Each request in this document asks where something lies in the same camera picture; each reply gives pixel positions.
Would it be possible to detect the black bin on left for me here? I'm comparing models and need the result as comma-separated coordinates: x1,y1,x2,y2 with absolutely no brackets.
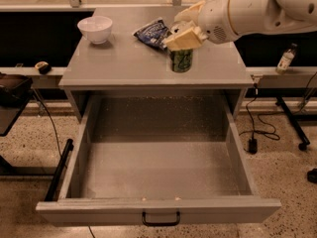
0,72,33,137

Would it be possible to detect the black power cable with adapter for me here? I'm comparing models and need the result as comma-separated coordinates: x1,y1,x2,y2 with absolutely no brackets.
238,82,281,155

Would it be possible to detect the grey cabinet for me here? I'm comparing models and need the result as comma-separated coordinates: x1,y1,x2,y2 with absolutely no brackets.
59,6,253,118

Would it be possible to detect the black pole on floor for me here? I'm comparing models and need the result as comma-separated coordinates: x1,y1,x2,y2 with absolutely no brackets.
45,139,73,201

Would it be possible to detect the green soda can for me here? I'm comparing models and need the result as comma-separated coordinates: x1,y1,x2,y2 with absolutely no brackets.
169,50,193,72

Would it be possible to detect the grey open top drawer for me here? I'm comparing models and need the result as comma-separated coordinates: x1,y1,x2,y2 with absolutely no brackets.
36,95,281,226

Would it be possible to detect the white bowl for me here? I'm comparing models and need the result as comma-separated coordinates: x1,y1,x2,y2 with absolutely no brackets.
77,16,113,44

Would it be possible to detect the black drawer handle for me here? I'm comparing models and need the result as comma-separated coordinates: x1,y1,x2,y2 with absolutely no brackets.
142,211,180,227

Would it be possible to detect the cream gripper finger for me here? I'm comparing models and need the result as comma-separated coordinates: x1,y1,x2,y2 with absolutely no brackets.
163,27,208,51
174,0,205,23

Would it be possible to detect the blue chip bag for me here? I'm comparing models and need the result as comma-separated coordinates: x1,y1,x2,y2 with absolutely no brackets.
133,18,171,51

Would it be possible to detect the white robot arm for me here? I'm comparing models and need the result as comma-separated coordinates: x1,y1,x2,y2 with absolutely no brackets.
164,0,317,51

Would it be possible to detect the small clear bottle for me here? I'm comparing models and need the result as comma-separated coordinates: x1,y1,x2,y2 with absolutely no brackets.
275,43,298,74

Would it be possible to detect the yellow black tape measure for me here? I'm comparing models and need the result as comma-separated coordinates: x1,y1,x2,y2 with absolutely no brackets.
35,61,52,74

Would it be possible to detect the black table leg with caster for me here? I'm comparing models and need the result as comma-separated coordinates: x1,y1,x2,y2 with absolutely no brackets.
276,96,310,151

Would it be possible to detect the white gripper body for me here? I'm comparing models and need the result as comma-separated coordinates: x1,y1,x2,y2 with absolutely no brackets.
198,0,239,44

